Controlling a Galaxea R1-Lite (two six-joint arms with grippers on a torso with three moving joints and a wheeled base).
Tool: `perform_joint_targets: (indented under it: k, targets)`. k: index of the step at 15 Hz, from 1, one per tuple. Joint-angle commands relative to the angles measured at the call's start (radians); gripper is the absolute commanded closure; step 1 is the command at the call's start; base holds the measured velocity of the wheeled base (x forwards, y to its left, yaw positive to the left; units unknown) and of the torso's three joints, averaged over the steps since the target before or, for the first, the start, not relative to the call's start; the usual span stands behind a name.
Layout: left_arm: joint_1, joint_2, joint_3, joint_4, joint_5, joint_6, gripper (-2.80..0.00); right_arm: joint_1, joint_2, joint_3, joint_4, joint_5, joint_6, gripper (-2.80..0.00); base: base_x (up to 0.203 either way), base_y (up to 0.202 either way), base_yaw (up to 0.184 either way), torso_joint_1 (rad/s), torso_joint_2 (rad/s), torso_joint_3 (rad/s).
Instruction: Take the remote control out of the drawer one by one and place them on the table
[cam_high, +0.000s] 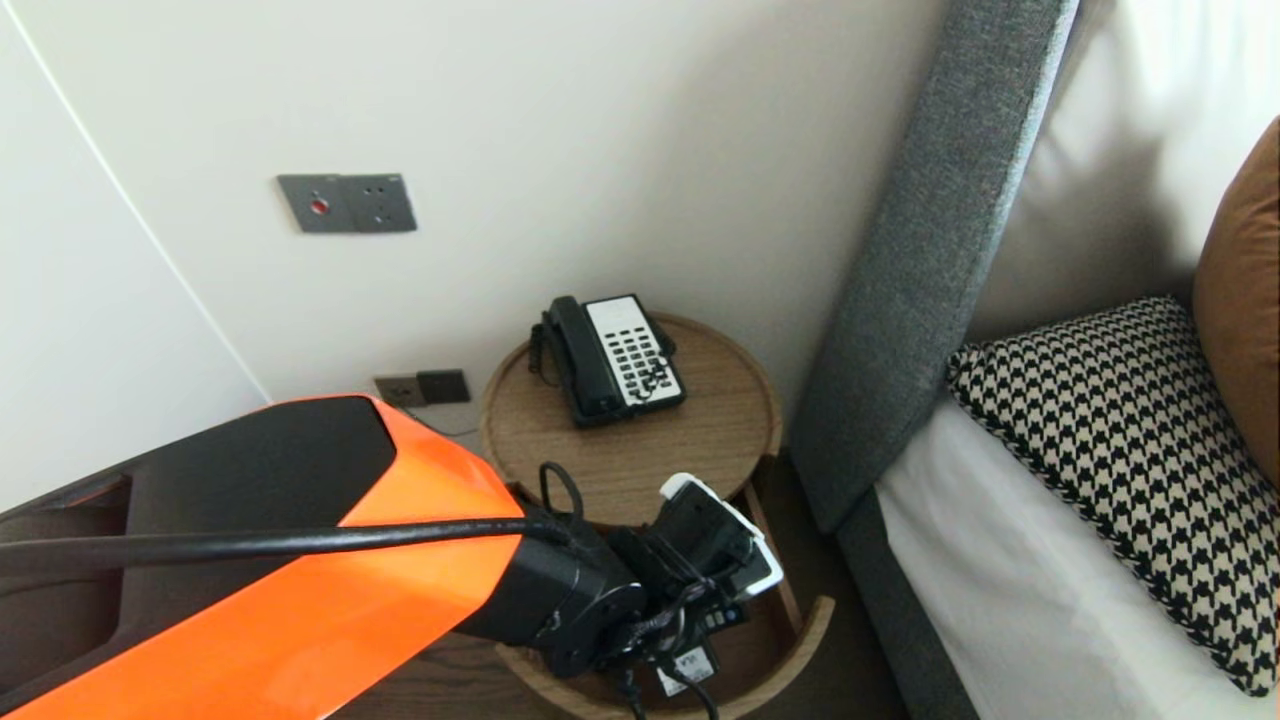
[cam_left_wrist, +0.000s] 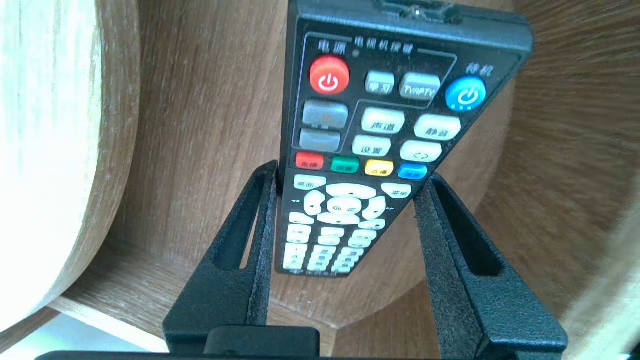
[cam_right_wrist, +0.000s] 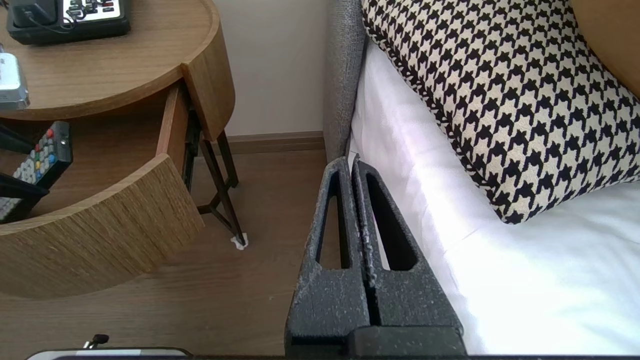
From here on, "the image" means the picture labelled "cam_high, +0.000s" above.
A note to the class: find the black and white telephone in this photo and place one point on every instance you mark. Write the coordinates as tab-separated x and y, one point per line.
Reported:
640	348

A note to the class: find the grey wall power socket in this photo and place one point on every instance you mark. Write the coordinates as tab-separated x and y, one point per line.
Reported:
380	203

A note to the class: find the grey wall switch red button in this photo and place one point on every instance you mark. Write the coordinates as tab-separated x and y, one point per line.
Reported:
310	205

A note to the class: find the beige padded headboard panel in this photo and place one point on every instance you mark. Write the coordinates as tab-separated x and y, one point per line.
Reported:
1100	150

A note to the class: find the grey fabric headboard frame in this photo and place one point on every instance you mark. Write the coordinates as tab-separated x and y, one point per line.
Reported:
920	250

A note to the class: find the thin black telephone line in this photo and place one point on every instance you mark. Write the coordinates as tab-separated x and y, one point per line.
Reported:
462	432

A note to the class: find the black wall plate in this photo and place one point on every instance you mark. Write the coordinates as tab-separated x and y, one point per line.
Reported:
445	386

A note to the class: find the black white houndstooth pillow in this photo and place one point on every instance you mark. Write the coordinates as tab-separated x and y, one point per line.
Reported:
1120	450

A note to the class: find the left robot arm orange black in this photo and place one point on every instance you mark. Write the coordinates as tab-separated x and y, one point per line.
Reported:
250	470

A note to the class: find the grey fabric bed base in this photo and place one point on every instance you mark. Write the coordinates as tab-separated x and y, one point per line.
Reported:
890	620

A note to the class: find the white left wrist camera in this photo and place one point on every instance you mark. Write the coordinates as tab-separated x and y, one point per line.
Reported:
710	530

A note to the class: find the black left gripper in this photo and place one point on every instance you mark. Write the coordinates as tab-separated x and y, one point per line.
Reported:
665	615

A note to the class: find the black TV remote control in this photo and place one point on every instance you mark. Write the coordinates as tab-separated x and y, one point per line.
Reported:
728	617

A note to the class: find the brown velvet cushion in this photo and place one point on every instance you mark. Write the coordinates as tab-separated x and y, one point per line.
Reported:
1240	300

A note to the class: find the black telephone handset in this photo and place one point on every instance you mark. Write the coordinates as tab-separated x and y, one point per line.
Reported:
585	358

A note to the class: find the round wooden side table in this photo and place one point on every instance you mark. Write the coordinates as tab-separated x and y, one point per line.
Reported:
640	450

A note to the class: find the curved-front wooden table drawer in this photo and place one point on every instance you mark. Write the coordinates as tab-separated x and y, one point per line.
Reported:
780	640

